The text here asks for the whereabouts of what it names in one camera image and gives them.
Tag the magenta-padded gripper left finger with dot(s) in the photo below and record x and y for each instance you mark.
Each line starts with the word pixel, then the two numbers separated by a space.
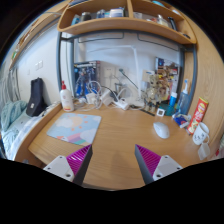
pixel 60 166

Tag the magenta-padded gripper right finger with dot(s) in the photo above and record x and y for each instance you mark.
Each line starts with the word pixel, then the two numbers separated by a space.
pixel 166 165

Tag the grey white computer mouse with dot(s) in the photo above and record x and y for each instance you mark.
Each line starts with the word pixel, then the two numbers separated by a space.
pixel 161 130

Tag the pastel cloud print mouse pad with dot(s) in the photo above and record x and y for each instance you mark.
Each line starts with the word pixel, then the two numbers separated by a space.
pixel 73 128

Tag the white mug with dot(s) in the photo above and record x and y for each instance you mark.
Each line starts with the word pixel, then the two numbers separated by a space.
pixel 201 133

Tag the blue tissue pack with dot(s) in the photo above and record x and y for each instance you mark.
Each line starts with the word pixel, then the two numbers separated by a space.
pixel 181 120

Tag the small white square clock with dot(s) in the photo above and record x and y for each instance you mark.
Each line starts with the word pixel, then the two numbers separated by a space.
pixel 160 112

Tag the checked blue white bedding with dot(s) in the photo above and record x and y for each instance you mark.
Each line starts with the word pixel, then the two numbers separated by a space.
pixel 16 135

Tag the teal round container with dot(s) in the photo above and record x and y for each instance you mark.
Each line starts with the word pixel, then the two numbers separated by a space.
pixel 170 112

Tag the red chips can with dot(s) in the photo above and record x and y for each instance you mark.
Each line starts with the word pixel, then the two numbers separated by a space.
pixel 198 115

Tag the blue tube with white cap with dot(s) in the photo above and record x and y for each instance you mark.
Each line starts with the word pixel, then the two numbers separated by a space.
pixel 172 99

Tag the white bottle with red cap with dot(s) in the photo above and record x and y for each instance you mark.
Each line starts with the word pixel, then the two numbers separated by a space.
pixel 66 99

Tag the blue spray bottle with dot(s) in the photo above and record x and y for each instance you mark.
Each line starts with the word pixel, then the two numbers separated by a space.
pixel 183 100

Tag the teal blanket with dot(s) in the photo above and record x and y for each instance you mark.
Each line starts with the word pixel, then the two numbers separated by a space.
pixel 11 113

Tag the black soft case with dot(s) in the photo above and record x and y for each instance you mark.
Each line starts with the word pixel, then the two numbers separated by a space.
pixel 36 98

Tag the white charger block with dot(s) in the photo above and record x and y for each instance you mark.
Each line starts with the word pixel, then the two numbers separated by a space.
pixel 90 98

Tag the white power strip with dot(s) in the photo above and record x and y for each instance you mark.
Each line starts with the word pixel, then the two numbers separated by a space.
pixel 121 104

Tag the metal cup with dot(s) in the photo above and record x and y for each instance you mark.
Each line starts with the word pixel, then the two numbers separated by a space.
pixel 118 88

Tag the colourful printed box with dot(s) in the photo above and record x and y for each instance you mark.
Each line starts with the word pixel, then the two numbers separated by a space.
pixel 170 71

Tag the blue robot model kit box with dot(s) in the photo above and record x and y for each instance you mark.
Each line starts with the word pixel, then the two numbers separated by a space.
pixel 85 75

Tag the white desk lamp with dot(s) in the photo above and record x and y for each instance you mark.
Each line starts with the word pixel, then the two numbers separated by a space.
pixel 136 73

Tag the wooden shelf unit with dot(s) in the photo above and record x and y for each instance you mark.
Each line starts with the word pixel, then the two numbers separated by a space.
pixel 123 24

